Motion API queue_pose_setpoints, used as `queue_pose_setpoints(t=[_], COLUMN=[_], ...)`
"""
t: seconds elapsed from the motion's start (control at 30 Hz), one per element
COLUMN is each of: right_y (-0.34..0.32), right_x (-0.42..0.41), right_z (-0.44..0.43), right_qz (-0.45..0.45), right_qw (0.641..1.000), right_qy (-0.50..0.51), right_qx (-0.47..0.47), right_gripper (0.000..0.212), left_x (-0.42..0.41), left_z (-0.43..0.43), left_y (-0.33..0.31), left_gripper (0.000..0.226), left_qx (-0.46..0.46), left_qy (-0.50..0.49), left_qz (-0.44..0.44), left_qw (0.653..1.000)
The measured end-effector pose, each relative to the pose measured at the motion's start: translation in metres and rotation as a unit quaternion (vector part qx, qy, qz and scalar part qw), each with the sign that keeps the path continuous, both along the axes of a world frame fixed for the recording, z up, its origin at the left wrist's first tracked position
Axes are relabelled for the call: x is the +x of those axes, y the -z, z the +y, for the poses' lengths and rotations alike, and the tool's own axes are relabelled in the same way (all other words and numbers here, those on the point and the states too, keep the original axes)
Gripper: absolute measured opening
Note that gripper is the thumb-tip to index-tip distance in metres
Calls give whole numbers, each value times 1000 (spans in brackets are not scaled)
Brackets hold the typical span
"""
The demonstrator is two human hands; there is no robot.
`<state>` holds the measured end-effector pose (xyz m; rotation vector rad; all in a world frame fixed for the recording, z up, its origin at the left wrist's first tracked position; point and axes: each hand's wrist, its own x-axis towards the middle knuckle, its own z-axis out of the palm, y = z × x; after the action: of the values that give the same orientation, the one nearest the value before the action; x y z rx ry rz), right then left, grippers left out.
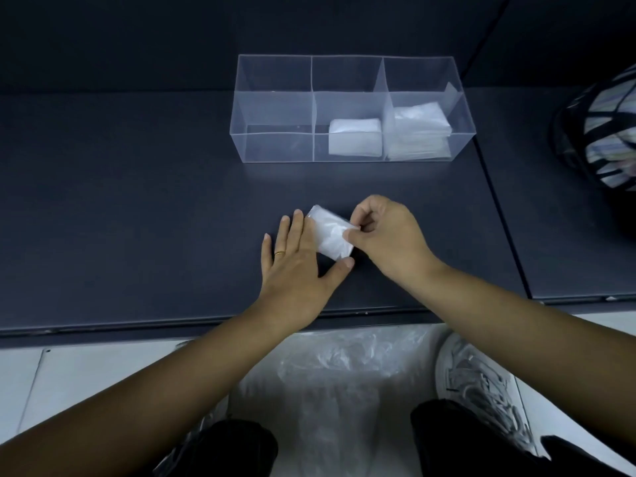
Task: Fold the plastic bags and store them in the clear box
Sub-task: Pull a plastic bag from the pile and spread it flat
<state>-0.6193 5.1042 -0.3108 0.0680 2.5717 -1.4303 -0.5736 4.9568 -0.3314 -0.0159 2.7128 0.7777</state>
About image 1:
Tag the person's right hand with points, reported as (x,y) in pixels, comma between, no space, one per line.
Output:
(397,243)

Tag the clear three-compartment plastic box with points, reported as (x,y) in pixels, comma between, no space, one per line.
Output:
(273,119)

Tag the person's left forearm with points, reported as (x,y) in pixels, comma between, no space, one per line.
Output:
(119,412)

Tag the person's grey shoe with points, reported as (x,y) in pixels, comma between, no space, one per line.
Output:
(482,382)
(199,437)

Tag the pile of plastic bags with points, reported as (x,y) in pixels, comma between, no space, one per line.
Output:
(338,387)

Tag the person's right grey shoe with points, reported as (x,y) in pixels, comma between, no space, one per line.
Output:
(482,382)

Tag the stack of plastic bags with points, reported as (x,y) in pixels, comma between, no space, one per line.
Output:
(420,134)

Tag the black trousers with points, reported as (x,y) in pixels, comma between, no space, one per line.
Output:
(462,447)

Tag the person's right forearm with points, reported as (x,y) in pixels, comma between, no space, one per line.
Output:
(541,337)

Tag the black white striped tote bag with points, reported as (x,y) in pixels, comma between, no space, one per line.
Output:
(596,134)

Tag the person's left grey shoe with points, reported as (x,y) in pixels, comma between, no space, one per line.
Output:
(199,437)

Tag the person's left hand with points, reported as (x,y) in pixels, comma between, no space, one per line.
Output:
(293,288)

